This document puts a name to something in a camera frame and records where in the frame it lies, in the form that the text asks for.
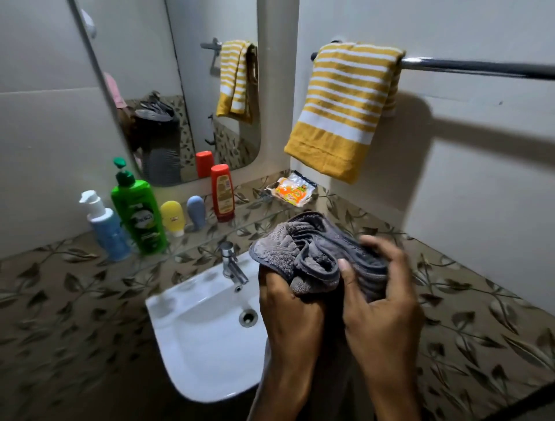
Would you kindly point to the person's right forearm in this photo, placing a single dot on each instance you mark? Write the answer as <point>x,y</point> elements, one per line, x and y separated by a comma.
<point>392,397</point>

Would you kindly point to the red shampoo bottle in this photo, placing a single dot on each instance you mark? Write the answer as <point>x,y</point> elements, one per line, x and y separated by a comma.
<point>222,193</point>

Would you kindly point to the yellow white striped towel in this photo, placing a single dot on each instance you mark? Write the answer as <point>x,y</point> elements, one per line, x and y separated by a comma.
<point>347,108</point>

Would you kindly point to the person's left forearm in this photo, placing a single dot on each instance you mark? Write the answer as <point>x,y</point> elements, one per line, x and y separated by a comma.
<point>277,397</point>

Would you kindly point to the person's right hand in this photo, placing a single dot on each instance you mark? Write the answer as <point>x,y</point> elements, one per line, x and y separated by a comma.
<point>381,321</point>

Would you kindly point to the person's right thumb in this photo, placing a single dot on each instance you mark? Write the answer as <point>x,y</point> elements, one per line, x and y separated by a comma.
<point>353,282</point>

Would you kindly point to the small yellow tube bottle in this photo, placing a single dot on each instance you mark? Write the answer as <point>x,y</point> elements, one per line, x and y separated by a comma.
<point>172,217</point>

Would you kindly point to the white blue pump bottle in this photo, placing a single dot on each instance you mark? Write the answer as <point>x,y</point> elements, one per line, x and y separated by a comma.
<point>106,227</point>

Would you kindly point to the green pump bottle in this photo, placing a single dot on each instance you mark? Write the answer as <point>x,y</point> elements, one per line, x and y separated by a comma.
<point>138,212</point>

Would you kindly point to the person's left hand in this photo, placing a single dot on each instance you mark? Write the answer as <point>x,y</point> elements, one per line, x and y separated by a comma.
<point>290,321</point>

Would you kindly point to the orange soap packet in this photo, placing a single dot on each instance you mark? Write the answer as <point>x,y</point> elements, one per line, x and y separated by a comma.
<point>292,189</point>

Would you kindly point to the chrome towel rail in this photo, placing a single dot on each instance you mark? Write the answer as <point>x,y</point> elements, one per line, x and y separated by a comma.
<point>477,67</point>

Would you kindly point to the chrome basin drain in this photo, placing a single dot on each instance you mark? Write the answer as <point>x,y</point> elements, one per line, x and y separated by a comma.
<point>248,318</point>

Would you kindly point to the grey towel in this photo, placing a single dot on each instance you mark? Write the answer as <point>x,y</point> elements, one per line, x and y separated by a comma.
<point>318,253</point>

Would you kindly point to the white wash basin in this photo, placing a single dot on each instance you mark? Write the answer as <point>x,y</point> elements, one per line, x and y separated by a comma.
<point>208,329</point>

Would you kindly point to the chrome tap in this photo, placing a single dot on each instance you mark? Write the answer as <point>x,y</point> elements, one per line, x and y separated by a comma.
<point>231,264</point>

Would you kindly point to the wall mirror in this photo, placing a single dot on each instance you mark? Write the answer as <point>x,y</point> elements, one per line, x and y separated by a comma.
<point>182,86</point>

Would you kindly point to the small blue tube bottle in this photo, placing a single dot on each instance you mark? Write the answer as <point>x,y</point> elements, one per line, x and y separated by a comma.
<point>197,211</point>

